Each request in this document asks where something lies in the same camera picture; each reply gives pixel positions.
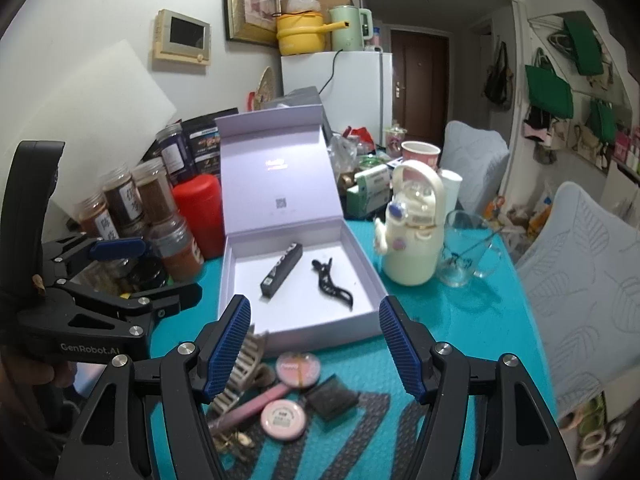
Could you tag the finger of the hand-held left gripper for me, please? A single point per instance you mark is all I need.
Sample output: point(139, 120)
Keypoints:
point(175, 297)
point(117, 249)

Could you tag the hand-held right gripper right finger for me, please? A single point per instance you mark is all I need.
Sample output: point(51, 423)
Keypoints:
point(400, 347)

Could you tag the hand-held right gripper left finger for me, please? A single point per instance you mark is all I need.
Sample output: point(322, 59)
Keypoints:
point(227, 347)

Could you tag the beige hair claw clip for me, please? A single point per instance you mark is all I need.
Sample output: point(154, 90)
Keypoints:
point(245, 365)

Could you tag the pink lip gloss tube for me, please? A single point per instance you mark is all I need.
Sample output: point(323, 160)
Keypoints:
point(250, 405)

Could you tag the clear lid blush compact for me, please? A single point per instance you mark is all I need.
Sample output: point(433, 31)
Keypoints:
point(299, 369)

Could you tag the dark square makeup case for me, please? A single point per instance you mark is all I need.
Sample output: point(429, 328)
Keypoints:
point(331, 397)

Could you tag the pale pink round compact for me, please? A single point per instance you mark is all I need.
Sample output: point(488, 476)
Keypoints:
point(283, 419)

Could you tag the black lipstick tube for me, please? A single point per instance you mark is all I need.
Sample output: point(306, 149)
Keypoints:
point(281, 271)

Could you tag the black hair clip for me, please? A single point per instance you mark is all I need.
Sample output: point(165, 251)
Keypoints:
point(330, 285)

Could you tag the gold hair clip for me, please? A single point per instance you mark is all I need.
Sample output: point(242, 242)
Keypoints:
point(235, 444)

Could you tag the lavender gift box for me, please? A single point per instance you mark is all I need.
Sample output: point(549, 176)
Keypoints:
point(280, 175)

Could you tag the person's left hand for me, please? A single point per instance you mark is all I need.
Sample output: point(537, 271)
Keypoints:
point(30, 372)

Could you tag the black lidded short jar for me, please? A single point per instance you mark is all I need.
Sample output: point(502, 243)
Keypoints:
point(146, 274)

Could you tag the brown powder labelled jar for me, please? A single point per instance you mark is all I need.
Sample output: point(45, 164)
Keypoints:
point(125, 200)
point(97, 215)

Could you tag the teal bubble mat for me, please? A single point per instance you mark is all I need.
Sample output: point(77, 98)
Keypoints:
point(450, 320)

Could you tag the red canister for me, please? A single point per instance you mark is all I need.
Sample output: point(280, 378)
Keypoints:
point(199, 215)

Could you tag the cream cartoon water bottle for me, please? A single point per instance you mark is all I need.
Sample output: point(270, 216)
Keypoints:
point(412, 240)

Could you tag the dark contents tall jar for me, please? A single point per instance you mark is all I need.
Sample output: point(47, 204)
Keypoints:
point(172, 155)

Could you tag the glass mug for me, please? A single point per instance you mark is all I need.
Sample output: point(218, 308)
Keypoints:
point(465, 255)

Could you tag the white foam board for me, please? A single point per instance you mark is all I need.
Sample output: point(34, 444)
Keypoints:
point(110, 100)

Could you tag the black printed package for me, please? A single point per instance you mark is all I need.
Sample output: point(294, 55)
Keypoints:
point(205, 145)

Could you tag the green white tissue box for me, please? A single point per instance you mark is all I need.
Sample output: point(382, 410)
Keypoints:
point(367, 192)

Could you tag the white cylinder cup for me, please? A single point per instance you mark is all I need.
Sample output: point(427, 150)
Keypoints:
point(450, 190)

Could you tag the leaf pattern chair cover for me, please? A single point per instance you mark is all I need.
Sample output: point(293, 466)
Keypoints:
point(580, 280)

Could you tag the pink paper cup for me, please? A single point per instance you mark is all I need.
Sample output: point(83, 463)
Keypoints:
point(420, 155)

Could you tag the small white chair cover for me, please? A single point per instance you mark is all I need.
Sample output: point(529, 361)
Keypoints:
point(475, 165)

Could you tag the floral glass jar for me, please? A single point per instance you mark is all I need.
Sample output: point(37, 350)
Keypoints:
point(395, 140)

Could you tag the red plastic bag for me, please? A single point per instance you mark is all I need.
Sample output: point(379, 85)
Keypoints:
point(362, 137)

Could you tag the woven straw fan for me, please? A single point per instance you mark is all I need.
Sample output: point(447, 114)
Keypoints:
point(265, 87)

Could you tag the white refrigerator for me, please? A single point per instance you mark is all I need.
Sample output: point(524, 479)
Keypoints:
point(355, 95)

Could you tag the brown door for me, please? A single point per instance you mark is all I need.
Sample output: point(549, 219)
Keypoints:
point(422, 85)

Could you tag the gold framed picture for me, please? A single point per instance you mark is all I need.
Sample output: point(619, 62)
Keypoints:
point(250, 0)

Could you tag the yellow cooking pot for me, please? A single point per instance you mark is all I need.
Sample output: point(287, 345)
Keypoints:
point(300, 32)

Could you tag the dark hanging bag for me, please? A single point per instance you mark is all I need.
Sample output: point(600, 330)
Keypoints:
point(497, 80)

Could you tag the green tote bag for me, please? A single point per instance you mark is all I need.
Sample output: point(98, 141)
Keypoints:
point(602, 122)
point(547, 90)
point(585, 45)

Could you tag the pale green electric kettle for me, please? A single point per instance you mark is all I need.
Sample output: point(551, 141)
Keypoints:
point(347, 27)

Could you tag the wall intercom panel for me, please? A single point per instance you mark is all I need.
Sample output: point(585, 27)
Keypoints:
point(182, 35)

